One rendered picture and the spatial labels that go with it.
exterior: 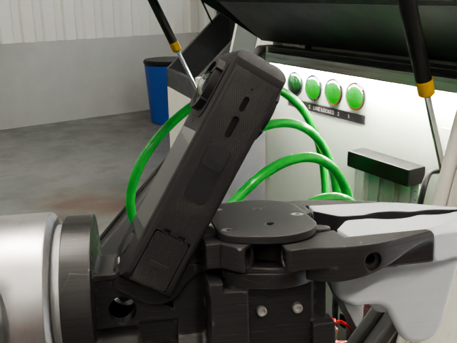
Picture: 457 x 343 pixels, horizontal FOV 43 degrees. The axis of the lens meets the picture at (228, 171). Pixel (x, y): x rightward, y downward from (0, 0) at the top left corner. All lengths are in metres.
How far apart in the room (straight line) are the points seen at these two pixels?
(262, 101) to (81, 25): 7.53
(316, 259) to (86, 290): 0.10
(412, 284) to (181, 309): 0.11
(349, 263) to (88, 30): 7.56
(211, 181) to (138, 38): 7.79
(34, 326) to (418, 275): 0.17
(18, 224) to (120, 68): 7.69
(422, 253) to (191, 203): 0.11
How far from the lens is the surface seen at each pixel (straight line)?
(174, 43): 1.21
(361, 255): 0.25
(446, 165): 0.69
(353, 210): 0.31
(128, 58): 7.99
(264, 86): 0.25
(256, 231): 0.26
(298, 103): 0.98
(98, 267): 0.28
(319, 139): 0.92
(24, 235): 0.27
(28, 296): 0.25
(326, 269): 0.25
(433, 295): 0.30
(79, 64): 7.74
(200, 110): 0.26
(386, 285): 0.29
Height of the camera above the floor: 1.57
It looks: 17 degrees down
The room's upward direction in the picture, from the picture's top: 1 degrees counter-clockwise
